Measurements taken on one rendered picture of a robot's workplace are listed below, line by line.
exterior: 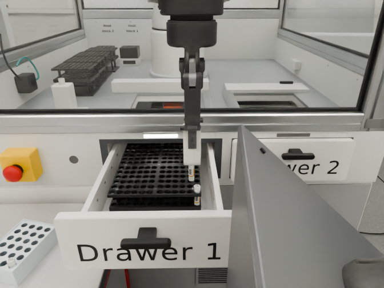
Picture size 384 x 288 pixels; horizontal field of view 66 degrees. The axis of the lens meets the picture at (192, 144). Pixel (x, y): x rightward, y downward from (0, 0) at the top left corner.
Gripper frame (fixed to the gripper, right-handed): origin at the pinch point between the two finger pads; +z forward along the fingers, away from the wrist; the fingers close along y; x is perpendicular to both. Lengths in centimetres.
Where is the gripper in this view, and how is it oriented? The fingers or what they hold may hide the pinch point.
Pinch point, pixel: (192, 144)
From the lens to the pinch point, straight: 52.1
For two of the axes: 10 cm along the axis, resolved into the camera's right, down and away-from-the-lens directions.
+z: 0.0, 9.1, 4.2
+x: 10.0, -0.1, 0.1
